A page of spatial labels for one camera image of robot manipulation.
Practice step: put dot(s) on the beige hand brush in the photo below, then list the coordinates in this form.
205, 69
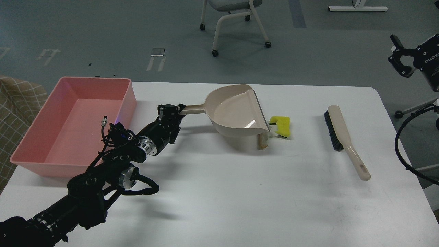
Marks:
340, 139

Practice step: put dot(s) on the checkered beige fabric seat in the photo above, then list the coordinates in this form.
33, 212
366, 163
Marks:
20, 102

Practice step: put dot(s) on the white desk leg base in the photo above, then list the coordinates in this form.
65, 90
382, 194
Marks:
358, 5

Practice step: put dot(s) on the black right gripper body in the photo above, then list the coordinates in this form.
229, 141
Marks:
427, 61

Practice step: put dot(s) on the beige plastic dustpan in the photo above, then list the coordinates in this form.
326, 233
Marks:
233, 110

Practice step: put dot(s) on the pink plastic bin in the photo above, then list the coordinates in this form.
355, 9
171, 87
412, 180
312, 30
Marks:
65, 136

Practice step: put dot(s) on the white wheeled chair base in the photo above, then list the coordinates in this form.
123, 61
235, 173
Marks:
416, 111

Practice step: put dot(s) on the yellow sponge piece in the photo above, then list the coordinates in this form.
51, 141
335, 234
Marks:
282, 124

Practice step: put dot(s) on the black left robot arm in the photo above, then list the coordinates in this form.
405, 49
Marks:
110, 175

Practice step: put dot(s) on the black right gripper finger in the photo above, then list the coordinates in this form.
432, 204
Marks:
397, 53

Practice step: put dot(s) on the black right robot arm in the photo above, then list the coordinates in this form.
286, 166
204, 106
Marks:
416, 138

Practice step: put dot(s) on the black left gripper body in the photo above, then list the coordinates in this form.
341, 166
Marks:
154, 137

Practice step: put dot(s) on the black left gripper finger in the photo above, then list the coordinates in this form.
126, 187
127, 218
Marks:
180, 108
167, 111

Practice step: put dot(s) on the white bread slice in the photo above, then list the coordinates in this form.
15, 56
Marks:
262, 141

